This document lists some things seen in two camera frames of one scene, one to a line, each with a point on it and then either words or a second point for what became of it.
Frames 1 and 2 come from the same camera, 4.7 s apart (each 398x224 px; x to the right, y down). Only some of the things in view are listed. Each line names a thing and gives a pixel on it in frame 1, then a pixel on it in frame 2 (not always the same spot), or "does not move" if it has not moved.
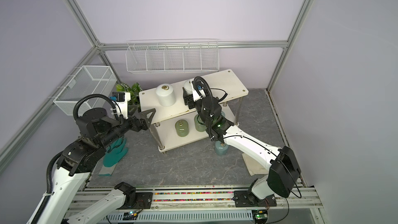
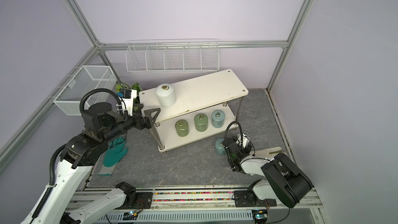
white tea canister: (166, 94) does not move
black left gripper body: (133, 124) does not move
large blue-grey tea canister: (221, 149) does not move
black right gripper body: (190, 99) -> (240, 150)
